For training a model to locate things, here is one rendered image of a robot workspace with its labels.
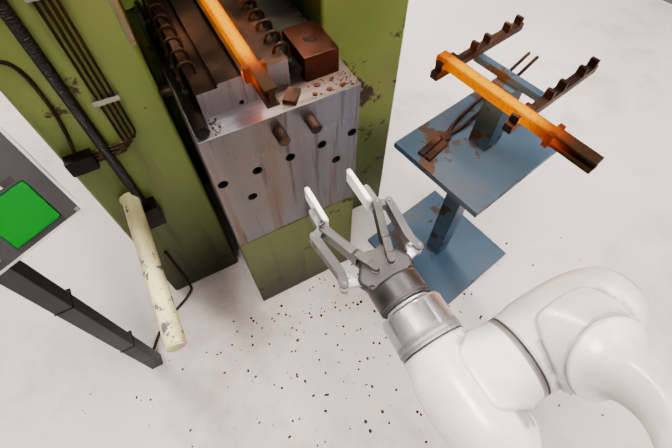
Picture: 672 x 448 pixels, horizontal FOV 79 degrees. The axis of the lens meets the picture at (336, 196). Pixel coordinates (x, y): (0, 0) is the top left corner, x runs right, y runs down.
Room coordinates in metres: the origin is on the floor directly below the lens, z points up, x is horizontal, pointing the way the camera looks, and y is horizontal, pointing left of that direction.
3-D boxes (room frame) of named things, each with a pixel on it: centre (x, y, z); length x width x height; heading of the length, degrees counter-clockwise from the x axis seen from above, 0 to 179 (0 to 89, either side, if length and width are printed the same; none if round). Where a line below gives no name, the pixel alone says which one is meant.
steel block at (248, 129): (0.88, 0.24, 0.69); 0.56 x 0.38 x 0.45; 28
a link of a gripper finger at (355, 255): (0.27, -0.02, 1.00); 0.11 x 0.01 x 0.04; 50
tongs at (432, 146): (0.93, -0.45, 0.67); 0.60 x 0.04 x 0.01; 136
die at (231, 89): (0.84, 0.29, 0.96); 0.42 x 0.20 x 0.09; 28
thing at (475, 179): (0.77, -0.41, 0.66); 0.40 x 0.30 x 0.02; 128
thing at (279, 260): (0.88, 0.24, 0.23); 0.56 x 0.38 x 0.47; 28
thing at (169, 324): (0.42, 0.45, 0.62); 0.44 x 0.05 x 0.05; 28
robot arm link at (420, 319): (0.16, -0.11, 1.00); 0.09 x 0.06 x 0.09; 118
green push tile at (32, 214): (0.32, 0.48, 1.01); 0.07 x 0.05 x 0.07; 143
